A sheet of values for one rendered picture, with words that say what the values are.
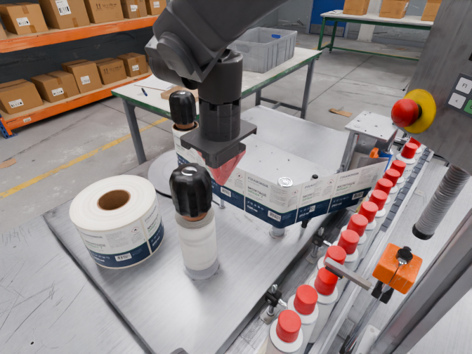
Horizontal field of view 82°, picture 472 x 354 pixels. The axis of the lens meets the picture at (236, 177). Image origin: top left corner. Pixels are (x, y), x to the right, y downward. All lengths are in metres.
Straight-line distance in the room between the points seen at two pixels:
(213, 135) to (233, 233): 0.46
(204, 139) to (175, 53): 0.14
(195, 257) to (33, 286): 0.45
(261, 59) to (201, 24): 2.05
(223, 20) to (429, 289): 0.46
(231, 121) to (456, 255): 0.34
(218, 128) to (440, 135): 0.28
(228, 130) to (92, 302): 0.59
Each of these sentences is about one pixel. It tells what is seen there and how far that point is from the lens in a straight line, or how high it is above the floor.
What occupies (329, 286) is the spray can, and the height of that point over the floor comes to 1.08.
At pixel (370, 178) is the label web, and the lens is 0.85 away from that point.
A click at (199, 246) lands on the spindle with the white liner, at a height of 1.00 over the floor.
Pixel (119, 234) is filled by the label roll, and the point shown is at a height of 1.00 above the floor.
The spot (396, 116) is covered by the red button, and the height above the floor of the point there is 1.32.
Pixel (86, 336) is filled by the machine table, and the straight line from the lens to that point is 0.78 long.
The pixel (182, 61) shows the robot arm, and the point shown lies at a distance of 0.29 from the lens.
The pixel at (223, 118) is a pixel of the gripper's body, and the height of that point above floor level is 1.33.
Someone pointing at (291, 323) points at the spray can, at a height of 1.08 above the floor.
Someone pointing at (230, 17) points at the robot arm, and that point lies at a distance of 0.24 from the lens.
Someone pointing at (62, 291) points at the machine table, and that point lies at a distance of 0.87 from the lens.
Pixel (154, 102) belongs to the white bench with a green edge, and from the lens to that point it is 1.85.
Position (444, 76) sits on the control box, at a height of 1.38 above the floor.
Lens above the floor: 1.48
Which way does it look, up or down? 38 degrees down
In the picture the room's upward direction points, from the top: straight up
